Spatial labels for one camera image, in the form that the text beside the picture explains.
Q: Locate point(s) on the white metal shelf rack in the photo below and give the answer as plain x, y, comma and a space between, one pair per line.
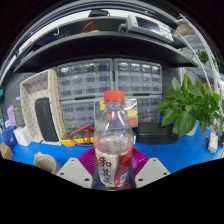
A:
200, 53

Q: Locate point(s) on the grey small-parts drawer cabinet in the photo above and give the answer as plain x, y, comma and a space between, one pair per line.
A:
85, 80
149, 108
138, 78
78, 115

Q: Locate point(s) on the black zip case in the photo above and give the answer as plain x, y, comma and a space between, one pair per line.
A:
47, 120

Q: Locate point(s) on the yellow multimeter with red leads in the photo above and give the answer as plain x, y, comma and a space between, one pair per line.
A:
80, 141

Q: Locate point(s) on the green potted plant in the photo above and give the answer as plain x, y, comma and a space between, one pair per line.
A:
186, 106

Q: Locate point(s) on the black wall shelf unit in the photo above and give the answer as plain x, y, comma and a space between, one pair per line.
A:
100, 46

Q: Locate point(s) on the brown cardboard box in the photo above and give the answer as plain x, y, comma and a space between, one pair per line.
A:
6, 151

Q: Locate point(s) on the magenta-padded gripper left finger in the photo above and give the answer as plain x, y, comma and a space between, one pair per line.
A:
75, 171

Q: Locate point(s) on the clear organizer with coloured parts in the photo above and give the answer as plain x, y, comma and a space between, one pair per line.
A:
132, 111

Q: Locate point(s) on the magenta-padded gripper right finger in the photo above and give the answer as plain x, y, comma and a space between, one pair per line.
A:
150, 171

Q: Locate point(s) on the dark grey flat box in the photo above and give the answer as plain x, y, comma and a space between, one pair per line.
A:
19, 112

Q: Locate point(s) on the grey and white mug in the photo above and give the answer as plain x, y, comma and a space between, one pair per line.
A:
46, 162

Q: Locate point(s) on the white power adapter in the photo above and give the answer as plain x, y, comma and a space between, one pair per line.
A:
213, 143

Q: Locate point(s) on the white perforated tray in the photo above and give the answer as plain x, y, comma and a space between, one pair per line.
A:
35, 86

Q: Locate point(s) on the clear red-capped drink bottle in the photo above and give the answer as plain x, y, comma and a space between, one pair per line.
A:
113, 133

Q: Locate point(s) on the plain black box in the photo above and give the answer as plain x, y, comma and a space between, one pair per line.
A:
155, 133

